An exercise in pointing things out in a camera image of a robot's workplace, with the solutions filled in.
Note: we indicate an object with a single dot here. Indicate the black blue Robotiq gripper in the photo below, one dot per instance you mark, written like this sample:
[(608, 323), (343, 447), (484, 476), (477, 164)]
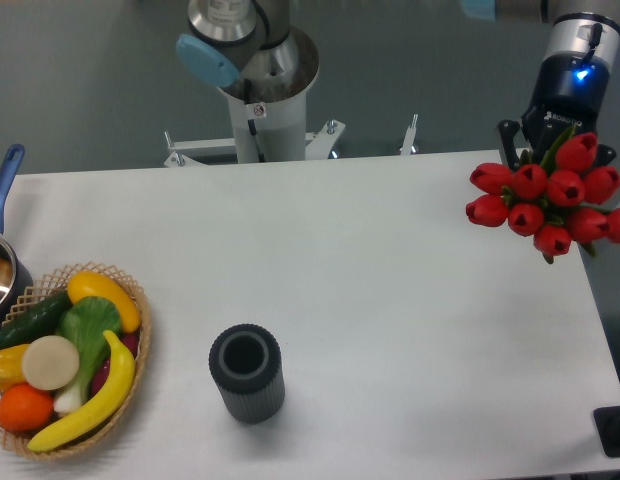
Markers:
[(567, 93)]

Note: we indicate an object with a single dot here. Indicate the red tulip bouquet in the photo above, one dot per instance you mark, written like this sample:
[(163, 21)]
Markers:
[(557, 201)]

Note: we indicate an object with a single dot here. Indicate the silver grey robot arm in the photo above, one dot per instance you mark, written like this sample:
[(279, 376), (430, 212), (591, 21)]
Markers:
[(264, 67)]

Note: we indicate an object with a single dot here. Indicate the dark grey ribbed vase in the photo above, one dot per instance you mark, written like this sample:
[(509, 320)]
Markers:
[(245, 363)]

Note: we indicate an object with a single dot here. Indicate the black device at edge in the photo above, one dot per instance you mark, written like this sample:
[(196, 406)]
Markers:
[(607, 420)]

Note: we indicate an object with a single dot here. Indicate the purple red vegetable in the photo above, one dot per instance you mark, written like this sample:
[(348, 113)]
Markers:
[(131, 341)]

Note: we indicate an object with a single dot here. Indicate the yellow squash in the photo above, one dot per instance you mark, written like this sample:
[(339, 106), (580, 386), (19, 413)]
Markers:
[(92, 284)]

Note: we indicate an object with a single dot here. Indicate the green bok choy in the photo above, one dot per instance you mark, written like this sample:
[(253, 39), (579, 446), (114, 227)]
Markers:
[(83, 325)]

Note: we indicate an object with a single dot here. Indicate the yellow banana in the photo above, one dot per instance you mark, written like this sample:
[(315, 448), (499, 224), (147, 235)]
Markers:
[(96, 410)]

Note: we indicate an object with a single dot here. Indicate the woven wicker basket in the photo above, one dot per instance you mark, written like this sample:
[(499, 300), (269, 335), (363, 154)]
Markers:
[(48, 285)]

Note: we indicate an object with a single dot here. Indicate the dark green cucumber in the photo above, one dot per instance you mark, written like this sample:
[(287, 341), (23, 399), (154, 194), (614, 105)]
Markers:
[(40, 320)]

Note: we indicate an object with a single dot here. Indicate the round beige disc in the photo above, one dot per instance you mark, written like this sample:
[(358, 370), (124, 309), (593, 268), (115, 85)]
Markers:
[(50, 363)]

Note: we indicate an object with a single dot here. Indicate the yellow bell pepper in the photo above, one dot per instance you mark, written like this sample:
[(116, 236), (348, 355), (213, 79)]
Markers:
[(11, 373)]

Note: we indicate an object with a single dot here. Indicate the orange fruit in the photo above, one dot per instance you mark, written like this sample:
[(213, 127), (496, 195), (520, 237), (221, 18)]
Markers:
[(24, 408)]

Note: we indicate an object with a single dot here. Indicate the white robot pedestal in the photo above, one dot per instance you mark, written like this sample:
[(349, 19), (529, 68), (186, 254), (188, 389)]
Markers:
[(262, 132)]

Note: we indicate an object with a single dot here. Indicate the blue handled steel pot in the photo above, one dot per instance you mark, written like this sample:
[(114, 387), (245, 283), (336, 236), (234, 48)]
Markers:
[(14, 276)]

